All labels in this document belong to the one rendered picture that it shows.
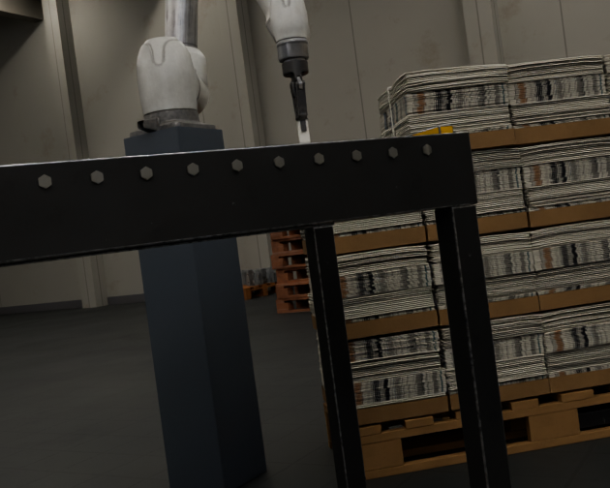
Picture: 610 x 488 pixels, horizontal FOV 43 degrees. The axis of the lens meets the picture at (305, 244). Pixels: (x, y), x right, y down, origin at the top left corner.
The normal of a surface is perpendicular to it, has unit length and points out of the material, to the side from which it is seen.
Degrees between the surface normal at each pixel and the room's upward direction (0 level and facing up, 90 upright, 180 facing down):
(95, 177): 90
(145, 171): 90
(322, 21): 90
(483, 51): 90
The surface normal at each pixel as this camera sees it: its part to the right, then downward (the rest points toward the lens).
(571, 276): 0.13, 0.00
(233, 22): -0.52, 0.07
